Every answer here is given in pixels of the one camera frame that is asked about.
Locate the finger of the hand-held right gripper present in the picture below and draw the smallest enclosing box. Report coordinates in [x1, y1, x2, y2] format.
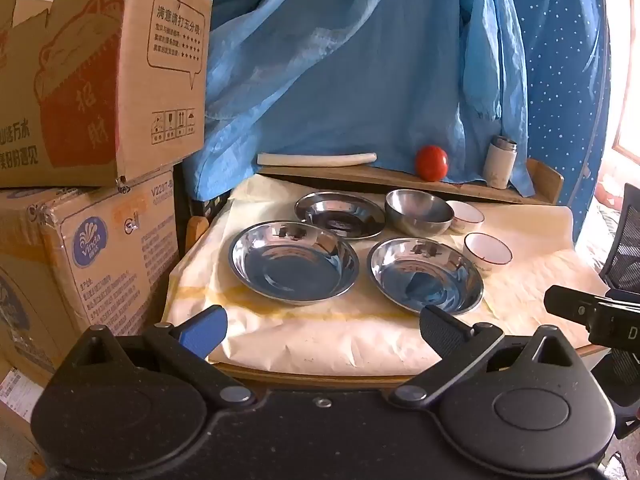
[544, 285, 609, 329]

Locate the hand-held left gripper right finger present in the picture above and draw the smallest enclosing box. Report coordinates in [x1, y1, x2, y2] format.
[390, 305, 584, 409]

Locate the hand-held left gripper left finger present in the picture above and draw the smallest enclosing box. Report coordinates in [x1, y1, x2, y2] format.
[64, 305, 255, 407]

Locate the large steel plate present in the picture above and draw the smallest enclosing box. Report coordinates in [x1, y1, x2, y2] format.
[229, 220, 361, 307]
[366, 237, 485, 316]

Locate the white red-rimmed bowl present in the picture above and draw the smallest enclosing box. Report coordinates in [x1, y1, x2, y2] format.
[462, 232, 514, 277]
[445, 200, 486, 235]

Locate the steel bowl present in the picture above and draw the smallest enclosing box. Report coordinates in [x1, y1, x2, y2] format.
[384, 189, 455, 238]

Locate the small steel plate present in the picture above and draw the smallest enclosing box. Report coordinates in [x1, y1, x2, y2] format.
[294, 191, 387, 240]

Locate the black mesh chair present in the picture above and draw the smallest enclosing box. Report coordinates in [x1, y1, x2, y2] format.
[590, 182, 640, 441]

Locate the blue logo cardboard box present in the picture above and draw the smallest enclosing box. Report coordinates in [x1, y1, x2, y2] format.
[0, 167, 181, 376]

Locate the patterned bedding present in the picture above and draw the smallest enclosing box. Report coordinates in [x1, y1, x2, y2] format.
[575, 172, 626, 281]

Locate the cream paper sheet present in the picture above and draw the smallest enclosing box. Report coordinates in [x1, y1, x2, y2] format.
[162, 180, 608, 378]

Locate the black crate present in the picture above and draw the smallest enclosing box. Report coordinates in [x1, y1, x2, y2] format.
[192, 195, 236, 221]

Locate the white thermos cup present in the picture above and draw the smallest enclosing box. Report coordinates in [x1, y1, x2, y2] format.
[482, 135, 518, 190]

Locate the red tomato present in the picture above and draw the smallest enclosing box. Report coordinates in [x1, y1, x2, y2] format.
[415, 145, 449, 182]

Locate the wooden shelf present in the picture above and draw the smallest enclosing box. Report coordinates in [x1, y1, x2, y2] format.
[257, 157, 565, 207]

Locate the small labelled carton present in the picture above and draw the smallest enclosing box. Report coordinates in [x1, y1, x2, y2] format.
[0, 365, 47, 480]

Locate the white stick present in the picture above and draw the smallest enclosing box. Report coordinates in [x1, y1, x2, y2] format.
[257, 151, 377, 167]

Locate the dark blue dotted curtain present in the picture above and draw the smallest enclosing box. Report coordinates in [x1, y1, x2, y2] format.
[495, 0, 613, 241]

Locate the orange printed cardboard box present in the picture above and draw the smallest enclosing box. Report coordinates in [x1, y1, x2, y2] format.
[0, 0, 213, 188]

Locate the light blue garment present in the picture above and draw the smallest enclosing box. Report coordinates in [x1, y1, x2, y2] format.
[192, 0, 538, 201]

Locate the wooden window frame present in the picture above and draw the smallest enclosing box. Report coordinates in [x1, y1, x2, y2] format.
[614, 60, 640, 159]

